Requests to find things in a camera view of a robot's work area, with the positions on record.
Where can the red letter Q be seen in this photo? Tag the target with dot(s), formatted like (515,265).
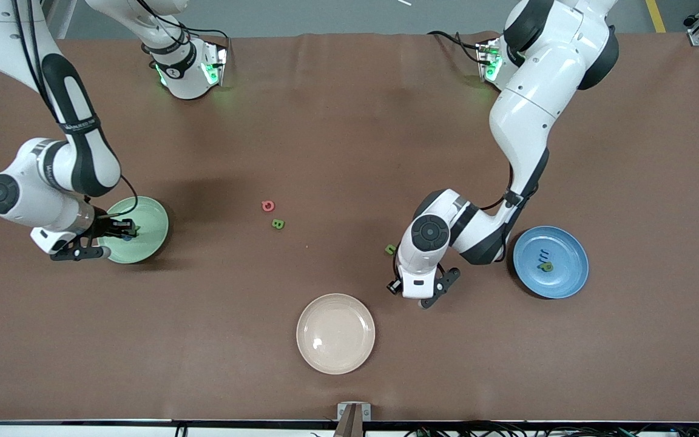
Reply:
(263,206)

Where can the green letter B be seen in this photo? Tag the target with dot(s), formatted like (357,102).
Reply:
(278,224)

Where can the silver arm base connector bracket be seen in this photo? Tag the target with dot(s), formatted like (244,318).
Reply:
(484,60)
(219,60)

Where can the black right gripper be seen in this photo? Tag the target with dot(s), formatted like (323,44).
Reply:
(105,226)

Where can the green letter p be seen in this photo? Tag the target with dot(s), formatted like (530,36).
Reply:
(545,267)

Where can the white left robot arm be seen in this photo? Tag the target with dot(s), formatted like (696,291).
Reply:
(537,91)

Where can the yellow floor tape strip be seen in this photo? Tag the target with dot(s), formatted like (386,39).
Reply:
(655,15)

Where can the brown table cover mat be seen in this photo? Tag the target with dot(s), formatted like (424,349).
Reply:
(349,152)

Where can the white table frame edge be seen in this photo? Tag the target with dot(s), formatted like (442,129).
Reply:
(52,432)

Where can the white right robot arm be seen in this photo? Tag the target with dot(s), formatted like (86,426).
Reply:
(28,182)

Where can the blue plate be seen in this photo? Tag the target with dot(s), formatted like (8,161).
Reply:
(568,273)

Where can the beige plate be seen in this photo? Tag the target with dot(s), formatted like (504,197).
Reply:
(335,334)

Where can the blue letter m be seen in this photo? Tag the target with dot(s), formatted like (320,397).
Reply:
(543,252)

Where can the silver camera mount bracket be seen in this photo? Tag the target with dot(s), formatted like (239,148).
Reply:
(354,419)

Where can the light green plate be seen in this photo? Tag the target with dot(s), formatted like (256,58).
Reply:
(152,212)

